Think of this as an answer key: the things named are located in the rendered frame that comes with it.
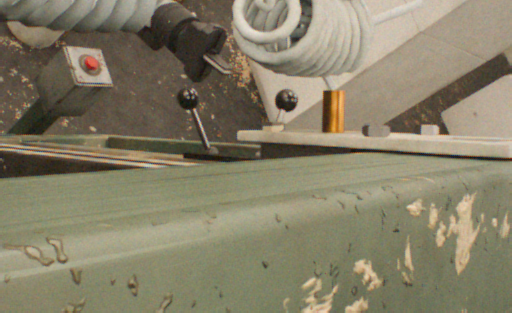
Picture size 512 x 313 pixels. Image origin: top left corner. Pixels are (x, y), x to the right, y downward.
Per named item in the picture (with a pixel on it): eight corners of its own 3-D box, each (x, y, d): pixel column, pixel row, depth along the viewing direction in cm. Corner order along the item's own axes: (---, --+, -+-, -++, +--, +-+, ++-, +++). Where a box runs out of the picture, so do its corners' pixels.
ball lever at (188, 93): (210, 152, 107) (183, 82, 101) (226, 153, 104) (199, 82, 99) (196, 164, 104) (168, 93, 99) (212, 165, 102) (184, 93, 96)
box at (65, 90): (69, 82, 178) (101, 48, 168) (80, 118, 175) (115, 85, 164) (31, 80, 169) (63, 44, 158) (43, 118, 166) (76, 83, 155)
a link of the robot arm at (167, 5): (204, 17, 132) (174, -7, 138) (171, 2, 124) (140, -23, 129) (178, 61, 135) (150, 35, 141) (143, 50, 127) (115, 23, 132)
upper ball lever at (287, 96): (259, 168, 98) (286, 96, 103) (278, 170, 96) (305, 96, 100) (246, 157, 96) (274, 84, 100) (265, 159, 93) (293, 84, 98)
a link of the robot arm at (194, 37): (239, 30, 124) (203, 3, 130) (205, 25, 116) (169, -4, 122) (213, 84, 129) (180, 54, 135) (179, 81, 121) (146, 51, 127)
